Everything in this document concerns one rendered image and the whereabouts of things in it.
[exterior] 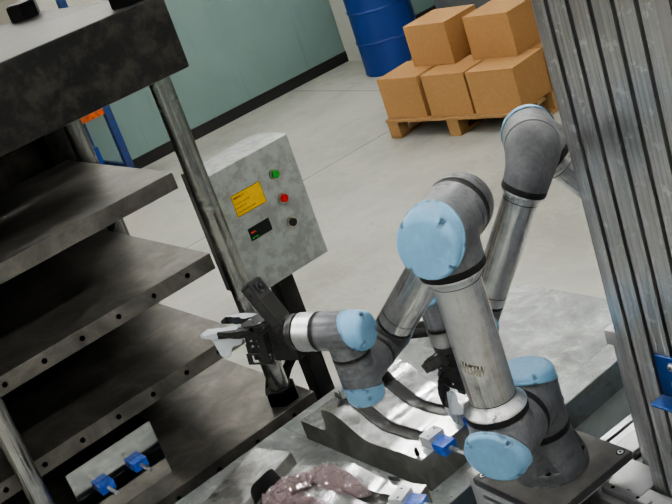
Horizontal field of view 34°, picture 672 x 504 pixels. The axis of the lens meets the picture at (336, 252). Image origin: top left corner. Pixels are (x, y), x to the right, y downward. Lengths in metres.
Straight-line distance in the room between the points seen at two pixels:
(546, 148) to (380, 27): 7.51
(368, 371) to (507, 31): 5.47
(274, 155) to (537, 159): 1.21
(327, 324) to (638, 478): 0.70
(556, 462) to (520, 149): 0.62
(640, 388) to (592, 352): 0.91
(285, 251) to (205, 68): 6.72
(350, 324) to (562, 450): 0.47
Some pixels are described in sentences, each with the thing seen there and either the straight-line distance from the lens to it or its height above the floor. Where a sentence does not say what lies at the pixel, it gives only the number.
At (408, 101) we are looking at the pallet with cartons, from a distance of 7.78.
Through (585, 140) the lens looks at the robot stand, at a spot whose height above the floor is 1.68.
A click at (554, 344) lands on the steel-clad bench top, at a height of 0.80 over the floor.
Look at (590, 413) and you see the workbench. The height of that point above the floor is 0.68.
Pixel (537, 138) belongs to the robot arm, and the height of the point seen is 1.58.
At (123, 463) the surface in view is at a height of 0.89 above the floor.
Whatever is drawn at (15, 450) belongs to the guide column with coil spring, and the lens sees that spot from 2.90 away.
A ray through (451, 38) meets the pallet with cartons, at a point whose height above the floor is 0.61.
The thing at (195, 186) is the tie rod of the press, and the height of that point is 1.50.
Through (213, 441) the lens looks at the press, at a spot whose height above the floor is 0.79.
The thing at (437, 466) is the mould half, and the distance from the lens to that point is 2.64.
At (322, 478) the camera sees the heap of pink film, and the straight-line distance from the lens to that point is 2.62.
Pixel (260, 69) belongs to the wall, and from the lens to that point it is 10.26.
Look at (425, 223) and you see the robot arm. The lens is 1.75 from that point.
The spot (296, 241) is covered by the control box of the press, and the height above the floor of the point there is 1.16.
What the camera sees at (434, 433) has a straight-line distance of 2.63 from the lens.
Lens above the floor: 2.31
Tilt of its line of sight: 21 degrees down
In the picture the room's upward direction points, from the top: 19 degrees counter-clockwise
